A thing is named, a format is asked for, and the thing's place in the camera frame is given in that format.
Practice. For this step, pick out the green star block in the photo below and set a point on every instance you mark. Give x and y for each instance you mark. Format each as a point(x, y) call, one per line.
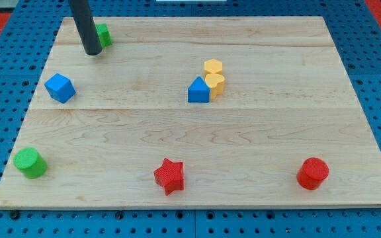
point(104, 35)

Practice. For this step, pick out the yellow hexagon block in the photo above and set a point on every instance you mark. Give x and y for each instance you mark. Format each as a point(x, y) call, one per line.
point(213, 66)

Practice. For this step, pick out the red star block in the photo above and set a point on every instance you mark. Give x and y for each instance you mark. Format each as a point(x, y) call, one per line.
point(170, 176)

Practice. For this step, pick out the light wooden board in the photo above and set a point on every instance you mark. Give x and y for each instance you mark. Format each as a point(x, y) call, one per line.
point(287, 97)

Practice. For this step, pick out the blue triangle block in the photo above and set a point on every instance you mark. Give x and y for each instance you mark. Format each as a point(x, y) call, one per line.
point(199, 91)

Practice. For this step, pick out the yellow heart block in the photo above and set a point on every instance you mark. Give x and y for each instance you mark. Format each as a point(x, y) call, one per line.
point(216, 84)

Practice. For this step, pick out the blue cube block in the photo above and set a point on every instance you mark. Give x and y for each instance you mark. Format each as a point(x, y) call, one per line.
point(60, 88)

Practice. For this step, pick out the red cylinder block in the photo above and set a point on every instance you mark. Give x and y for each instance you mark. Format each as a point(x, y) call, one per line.
point(312, 173)

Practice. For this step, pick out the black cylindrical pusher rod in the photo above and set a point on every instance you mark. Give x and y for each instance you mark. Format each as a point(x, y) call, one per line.
point(82, 16)

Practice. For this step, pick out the green cylinder block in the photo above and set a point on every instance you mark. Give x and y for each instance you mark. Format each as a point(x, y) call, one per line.
point(30, 163)

